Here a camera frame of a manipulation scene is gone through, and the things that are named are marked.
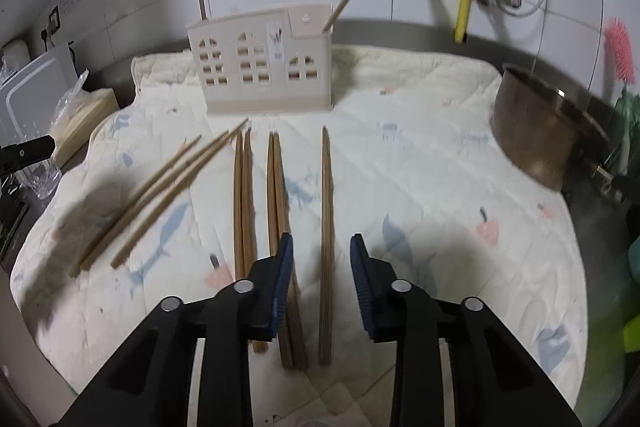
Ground clear glass cup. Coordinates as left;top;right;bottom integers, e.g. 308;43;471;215
15;157;63;200

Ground bronze metal pot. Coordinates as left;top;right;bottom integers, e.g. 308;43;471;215
490;63;626;202

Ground green plastic object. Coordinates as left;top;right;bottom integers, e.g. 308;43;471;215
585;297;640;388

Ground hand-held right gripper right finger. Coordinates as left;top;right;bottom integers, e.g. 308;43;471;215
349;234;583;427

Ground white plastic boards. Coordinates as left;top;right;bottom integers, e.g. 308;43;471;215
0;54;76;148

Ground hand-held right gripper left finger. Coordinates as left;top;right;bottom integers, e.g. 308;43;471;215
57;233;294;427

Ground plastic bag of paper sheets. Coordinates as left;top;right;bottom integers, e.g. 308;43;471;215
52;69;121;168

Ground wall socket with plug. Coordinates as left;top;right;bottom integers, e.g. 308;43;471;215
40;4;63;42

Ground row of wooden chopsticks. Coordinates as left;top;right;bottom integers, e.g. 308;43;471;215
69;118;335;370

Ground quilted printed cream mat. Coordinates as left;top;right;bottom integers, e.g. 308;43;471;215
10;44;588;427

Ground pink bristle brush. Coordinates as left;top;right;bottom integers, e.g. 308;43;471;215
602;18;640;88

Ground beige windowed utensil holder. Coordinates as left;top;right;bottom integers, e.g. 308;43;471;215
186;4;335;115

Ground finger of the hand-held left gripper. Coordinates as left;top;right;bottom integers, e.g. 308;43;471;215
0;134;57;175

